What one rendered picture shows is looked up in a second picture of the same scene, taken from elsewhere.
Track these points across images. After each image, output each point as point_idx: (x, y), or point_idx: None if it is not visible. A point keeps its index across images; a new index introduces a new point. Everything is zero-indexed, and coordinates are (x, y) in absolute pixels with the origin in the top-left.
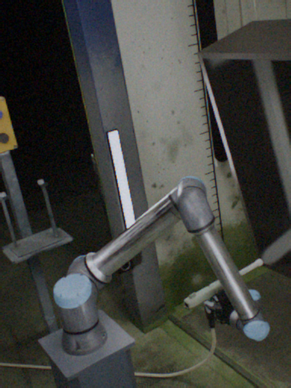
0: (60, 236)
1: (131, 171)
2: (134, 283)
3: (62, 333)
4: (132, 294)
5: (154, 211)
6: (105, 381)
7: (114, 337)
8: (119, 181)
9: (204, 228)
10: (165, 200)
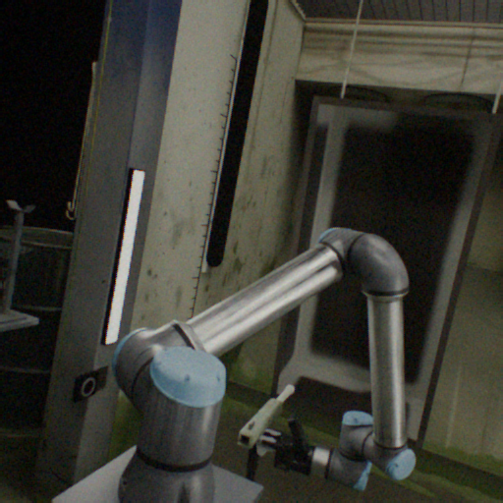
0: (13, 313)
1: (136, 241)
2: (83, 421)
3: (103, 483)
4: (68, 444)
5: (307, 263)
6: None
7: (220, 483)
8: (124, 248)
9: (405, 291)
10: (321, 250)
